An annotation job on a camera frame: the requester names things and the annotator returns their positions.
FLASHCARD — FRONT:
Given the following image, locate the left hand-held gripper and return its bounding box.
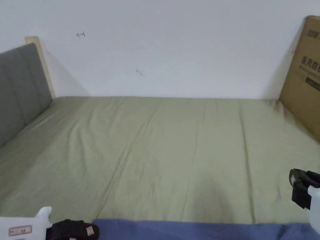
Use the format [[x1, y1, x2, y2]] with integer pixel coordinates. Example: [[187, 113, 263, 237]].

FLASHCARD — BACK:
[[0, 206, 100, 240]]

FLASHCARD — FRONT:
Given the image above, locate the bed with pale green sheet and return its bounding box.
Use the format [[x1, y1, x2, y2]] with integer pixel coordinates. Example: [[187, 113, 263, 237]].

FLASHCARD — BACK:
[[0, 96, 320, 225]]

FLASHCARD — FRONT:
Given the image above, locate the brown cardboard carton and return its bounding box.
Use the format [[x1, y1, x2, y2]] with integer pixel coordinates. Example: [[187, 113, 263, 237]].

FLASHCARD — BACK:
[[278, 15, 320, 143]]

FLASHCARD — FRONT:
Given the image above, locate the blue garment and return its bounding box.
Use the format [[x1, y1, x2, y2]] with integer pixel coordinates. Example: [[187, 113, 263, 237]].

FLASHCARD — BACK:
[[92, 218, 320, 240]]

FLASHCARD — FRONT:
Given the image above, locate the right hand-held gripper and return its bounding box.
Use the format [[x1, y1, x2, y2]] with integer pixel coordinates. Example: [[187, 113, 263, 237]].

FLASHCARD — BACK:
[[289, 169, 320, 225]]

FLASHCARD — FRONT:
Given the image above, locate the grey padded headboard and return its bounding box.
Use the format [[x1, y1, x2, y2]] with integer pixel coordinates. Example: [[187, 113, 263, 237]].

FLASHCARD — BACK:
[[0, 36, 56, 148]]

